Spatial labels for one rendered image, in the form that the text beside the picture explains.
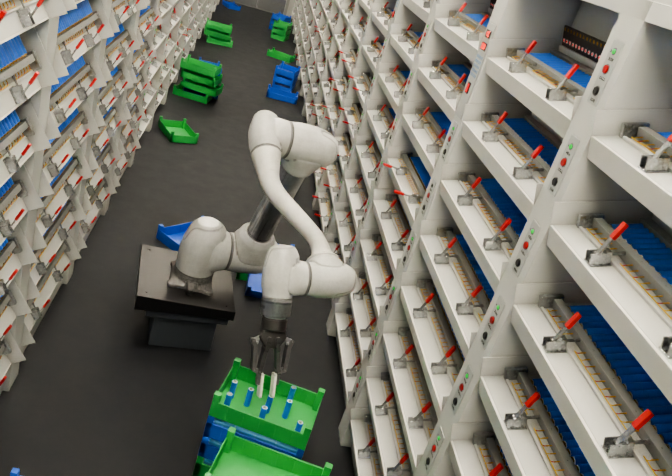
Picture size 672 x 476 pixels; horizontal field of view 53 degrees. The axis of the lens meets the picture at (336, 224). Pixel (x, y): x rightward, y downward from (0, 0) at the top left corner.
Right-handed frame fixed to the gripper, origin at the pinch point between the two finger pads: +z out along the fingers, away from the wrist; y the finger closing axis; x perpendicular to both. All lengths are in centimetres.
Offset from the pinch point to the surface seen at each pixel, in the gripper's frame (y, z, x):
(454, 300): -36, -33, 37
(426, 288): -50, -32, 1
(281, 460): -1.6, 16.7, 14.8
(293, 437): -7.5, 13.2, 7.2
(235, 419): 7.8, 10.5, -1.4
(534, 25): -54, -111, 34
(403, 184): -56, -66, -33
